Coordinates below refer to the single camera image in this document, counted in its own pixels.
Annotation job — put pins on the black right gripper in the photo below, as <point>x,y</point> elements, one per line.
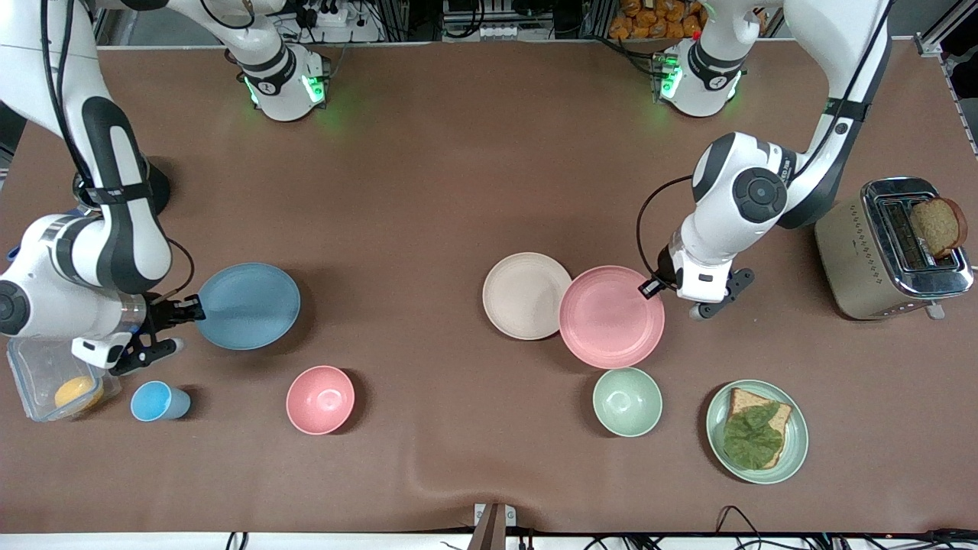
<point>160,313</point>

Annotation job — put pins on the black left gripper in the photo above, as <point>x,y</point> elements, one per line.
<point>665,273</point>

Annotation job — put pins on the pink plate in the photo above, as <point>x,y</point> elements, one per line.
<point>611,317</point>

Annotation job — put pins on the blue plate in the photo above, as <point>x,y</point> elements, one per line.
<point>248,305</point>

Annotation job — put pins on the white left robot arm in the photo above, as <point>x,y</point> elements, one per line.
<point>764,195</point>

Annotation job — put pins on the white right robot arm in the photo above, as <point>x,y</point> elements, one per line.
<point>114,229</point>

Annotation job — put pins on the blue cup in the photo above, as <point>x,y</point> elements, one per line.
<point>153,402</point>

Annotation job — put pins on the green bowl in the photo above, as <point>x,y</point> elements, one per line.
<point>627,402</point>

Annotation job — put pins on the beige plate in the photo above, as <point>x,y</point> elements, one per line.
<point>523,294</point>

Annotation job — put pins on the yellow orange fruit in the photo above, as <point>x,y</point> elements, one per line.
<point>78,393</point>

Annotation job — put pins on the brown bread slice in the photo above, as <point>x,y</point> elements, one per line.
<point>745,401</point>

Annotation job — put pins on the glass lid blue knob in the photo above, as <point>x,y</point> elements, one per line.
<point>82,195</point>

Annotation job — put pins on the pink bowl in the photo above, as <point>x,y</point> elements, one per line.
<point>320,400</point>

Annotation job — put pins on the clear plastic container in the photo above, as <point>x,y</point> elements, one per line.
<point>38,389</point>

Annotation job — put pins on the green lettuce leaf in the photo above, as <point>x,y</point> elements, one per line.
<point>752,437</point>

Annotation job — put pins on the beige chrome toaster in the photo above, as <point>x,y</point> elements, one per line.
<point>856,267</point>

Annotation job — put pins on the green plate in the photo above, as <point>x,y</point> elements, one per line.
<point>797,435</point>

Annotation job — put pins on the brown table cloth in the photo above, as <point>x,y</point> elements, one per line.
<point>458,191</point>

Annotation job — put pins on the orange snack bag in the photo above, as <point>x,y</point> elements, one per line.
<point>657,19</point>

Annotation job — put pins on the brown toast slice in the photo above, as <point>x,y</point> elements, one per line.
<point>938,228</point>

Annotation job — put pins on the white power strip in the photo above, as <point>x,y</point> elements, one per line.
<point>330,15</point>

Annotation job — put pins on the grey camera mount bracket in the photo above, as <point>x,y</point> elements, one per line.
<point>493,527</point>

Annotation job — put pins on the aluminium frame profile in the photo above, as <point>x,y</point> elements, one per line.
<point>103,27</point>
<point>943,30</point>

